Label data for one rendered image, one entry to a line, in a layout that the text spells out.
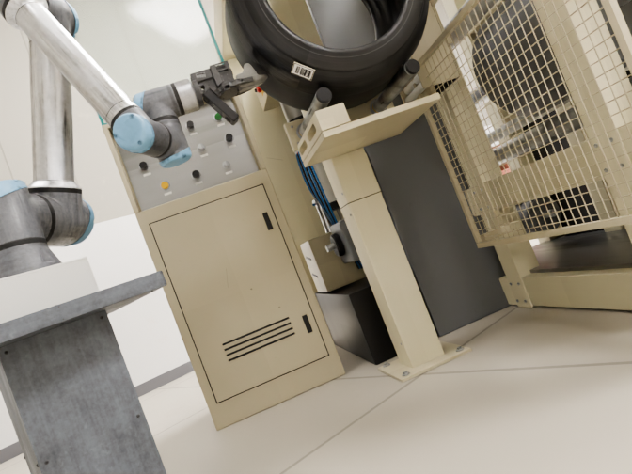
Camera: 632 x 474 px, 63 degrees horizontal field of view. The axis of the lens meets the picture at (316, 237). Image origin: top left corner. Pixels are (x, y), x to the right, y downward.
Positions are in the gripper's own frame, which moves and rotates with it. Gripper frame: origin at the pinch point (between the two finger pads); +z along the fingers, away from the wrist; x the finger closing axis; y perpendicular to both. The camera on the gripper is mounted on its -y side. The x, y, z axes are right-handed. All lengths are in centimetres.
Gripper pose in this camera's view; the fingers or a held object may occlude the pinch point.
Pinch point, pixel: (264, 80)
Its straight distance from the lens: 157.6
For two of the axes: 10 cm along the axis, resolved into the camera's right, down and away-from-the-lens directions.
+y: -3.6, -9.3, 0.3
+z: 9.2, -3.5, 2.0
